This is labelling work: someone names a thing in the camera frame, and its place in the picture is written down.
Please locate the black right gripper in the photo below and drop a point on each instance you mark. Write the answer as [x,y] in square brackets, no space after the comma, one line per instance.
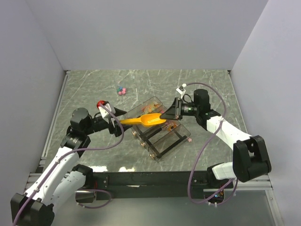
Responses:
[175,111]

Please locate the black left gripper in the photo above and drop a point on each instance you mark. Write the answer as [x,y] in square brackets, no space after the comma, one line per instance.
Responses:
[112,129]

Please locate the yellow plastic scoop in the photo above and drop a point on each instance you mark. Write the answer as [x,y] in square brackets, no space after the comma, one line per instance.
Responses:
[147,120]

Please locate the clear candy drawer box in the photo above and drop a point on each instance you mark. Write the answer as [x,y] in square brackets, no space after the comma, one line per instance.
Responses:
[159,140]

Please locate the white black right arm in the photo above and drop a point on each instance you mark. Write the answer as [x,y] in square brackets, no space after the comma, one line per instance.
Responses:
[250,156]

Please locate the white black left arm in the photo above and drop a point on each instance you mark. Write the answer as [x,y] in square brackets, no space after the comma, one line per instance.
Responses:
[64,176]

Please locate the black base beam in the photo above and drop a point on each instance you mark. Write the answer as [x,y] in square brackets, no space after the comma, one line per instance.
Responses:
[155,184]

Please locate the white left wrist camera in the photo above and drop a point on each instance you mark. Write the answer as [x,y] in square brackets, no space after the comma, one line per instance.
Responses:
[105,109]

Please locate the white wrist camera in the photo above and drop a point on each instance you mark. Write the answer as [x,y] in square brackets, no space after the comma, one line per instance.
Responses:
[181,89]
[105,109]

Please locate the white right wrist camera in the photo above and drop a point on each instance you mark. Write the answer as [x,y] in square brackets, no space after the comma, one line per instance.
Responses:
[181,89]

